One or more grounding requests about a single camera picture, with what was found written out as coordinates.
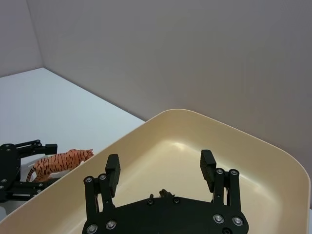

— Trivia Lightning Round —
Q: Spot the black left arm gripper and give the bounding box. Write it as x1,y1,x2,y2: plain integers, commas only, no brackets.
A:
0,139,59,203

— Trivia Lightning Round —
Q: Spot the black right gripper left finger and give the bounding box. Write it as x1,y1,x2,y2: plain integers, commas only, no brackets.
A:
83,154,121,221

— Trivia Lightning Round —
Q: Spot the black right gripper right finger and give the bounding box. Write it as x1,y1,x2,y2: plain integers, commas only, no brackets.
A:
199,149,242,213

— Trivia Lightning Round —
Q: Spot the orange striped toy tiger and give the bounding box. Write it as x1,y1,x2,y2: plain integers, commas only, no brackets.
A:
26,148,95,183

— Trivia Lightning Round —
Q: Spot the cream plastic tray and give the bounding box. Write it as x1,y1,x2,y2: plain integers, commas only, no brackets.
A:
0,108,312,234

